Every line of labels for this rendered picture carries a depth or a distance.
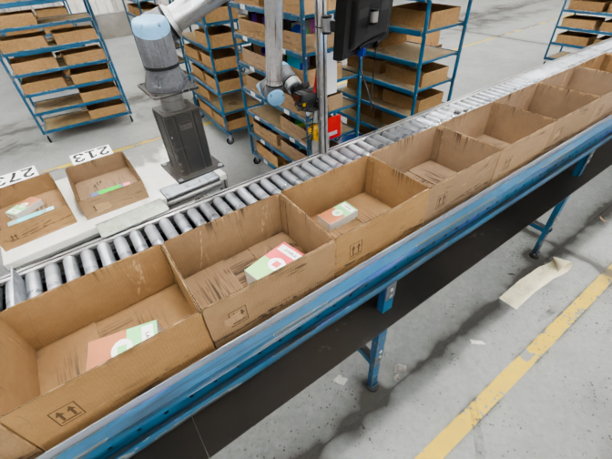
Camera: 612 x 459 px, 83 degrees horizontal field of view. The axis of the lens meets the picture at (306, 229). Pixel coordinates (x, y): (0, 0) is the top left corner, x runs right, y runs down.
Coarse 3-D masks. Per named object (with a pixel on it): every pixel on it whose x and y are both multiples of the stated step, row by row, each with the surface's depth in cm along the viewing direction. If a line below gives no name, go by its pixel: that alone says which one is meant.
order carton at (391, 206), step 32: (352, 160) 125; (288, 192) 114; (320, 192) 124; (352, 192) 134; (384, 192) 129; (416, 192) 116; (320, 224) 124; (352, 224) 124; (384, 224) 105; (416, 224) 117; (352, 256) 104
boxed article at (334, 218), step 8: (336, 208) 126; (344, 208) 125; (352, 208) 125; (320, 216) 122; (328, 216) 122; (336, 216) 122; (344, 216) 122; (352, 216) 124; (328, 224) 120; (336, 224) 121
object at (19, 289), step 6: (12, 270) 126; (12, 276) 123; (18, 276) 129; (12, 282) 121; (18, 282) 126; (24, 282) 131; (12, 288) 119; (18, 288) 124; (24, 288) 128; (12, 294) 117; (18, 294) 121; (24, 294) 126; (12, 300) 115; (18, 300) 119; (24, 300) 123
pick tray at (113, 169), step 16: (96, 160) 180; (112, 160) 185; (128, 160) 176; (80, 176) 179; (96, 176) 184; (112, 176) 183; (128, 176) 182; (80, 192) 173; (112, 192) 156; (128, 192) 160; (144, 192) 165; (80, 208) 152; (96, 208) 155; (112, 208) 160
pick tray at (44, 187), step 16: (48, 176) 172; (0, 192) 163; (16, 192) 167; (32, 192) 171; (48, 192) 174; (0, 208) 165; (64, 208) 149; (0, 224) 156; (16, 224) 140; (32, 224) 144; (48, 224) 148; (64, 224) 152; (0, 240) 139; (16, 240) 143; (32, 240) 147
